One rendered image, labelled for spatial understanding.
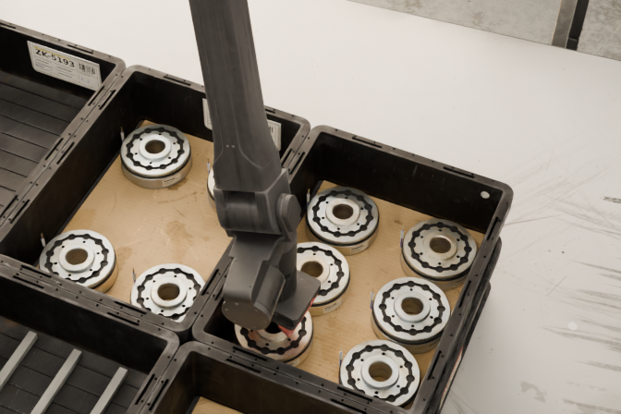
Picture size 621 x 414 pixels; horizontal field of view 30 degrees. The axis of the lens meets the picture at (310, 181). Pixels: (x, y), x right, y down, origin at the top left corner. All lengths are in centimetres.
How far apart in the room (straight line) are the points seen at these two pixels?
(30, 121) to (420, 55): 71
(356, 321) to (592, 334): 38
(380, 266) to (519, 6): 182
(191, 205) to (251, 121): 47
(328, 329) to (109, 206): 38
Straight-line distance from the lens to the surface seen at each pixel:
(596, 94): 209
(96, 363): 154
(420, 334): 152
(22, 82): 190
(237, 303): 129
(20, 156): 179
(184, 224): 166
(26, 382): 155
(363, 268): 161
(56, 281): 150
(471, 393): 167
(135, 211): 169
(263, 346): 149
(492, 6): 333
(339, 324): 156
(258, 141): 124
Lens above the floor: 212
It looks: 49 degrees down
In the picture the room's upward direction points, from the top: 2 degrees clockwise
